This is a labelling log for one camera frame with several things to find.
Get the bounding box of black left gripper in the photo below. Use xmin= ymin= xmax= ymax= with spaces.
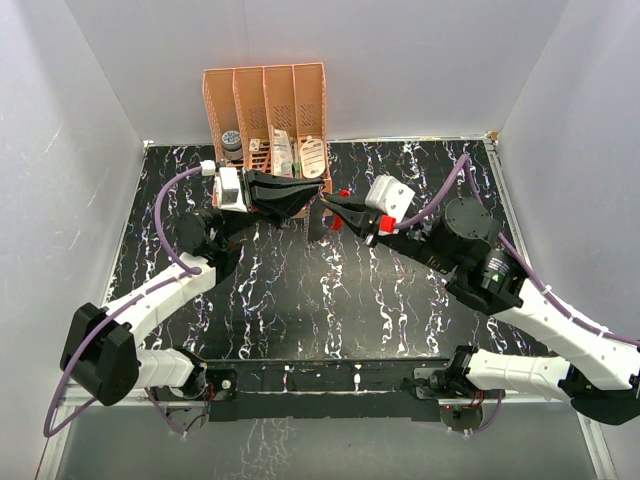
xmin=217 ymin=167 xmax=323 ymax=242

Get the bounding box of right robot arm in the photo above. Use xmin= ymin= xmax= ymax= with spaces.
xmin=321 ymin=194 xmax=639 ymax=425

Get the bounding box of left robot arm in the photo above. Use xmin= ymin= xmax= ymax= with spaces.
xmin=60 ymin=161 xmax=324 ymax=406

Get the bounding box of white product packet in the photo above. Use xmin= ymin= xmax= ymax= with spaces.
xmin=271 ymin=128 xmax=294 ymax=178

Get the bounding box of oval white blister pack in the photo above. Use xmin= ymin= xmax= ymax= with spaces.
xmin=299 ymin=136 xmax=326 ymax=179

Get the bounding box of small white card box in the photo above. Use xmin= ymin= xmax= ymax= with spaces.
xmin=249 ymin=138 xmax=261 ymax=153

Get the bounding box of grey round tin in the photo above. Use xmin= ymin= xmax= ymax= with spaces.
xmin=221 ymin=130 xmax=243 ymax=162

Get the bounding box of orange plastic desk organizer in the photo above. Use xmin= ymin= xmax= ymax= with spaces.
xmin=202 ymin=63 xmax=333 ymax=193

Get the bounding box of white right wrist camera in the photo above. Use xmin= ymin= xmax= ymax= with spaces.
xmin=365 ymin=175 xmax=415 ymax=236

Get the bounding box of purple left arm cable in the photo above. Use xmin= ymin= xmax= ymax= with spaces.
xmin=43 ymin=164 xmax=211 ymax=436

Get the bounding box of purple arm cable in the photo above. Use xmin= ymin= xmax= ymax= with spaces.
xmin=397 ymin=153 xmax=640 ymax=435
xmin=43 ymin=164 xmax=211 ymax=436

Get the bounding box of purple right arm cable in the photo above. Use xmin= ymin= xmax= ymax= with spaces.
xmin=397 ymin=153 xmax=640 ymax=435

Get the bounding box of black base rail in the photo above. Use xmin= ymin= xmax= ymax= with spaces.
xmin=149 ymin=357 xmax=501 ymax=425

